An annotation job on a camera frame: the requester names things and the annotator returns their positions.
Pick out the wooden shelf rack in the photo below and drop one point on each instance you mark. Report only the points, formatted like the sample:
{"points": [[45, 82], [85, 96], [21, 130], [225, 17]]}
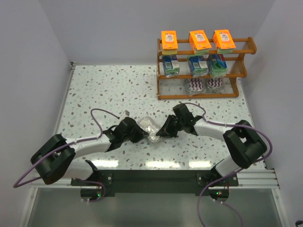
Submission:
{"points": [[185, 75]]}

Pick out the orange sponge box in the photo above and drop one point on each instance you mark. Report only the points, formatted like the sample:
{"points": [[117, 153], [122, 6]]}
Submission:
{"points": [[223, 41], [169, 42], [199, 42]]}

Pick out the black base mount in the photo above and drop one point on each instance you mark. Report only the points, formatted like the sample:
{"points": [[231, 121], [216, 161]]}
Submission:
{"points": [[146, 181]]}

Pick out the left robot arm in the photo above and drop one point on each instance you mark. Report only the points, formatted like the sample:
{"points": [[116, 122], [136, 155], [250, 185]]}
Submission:
{"points": [[54, 160]]}

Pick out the clear sponge pack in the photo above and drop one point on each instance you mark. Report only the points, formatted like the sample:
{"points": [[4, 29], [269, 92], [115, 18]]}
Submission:
{"points": [[151, 127]]}

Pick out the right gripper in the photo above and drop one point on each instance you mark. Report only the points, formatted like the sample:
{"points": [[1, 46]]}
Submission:
{"points": [[172, 126]]}

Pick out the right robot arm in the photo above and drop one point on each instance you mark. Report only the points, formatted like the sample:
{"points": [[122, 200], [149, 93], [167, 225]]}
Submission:
{"points": [[243, 141]]}

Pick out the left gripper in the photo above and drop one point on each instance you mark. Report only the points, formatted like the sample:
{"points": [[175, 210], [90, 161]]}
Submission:
{"points": [[136, 131]]}

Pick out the purple zigzag sponge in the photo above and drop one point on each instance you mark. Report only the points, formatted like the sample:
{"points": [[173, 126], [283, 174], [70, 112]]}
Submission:
{"points": [[194, 86], [214, 85]]}

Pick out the blue green sponge pack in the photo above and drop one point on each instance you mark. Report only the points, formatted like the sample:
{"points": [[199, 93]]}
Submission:
{"points": [[170, 65], [216, 65], [197, 65]]}

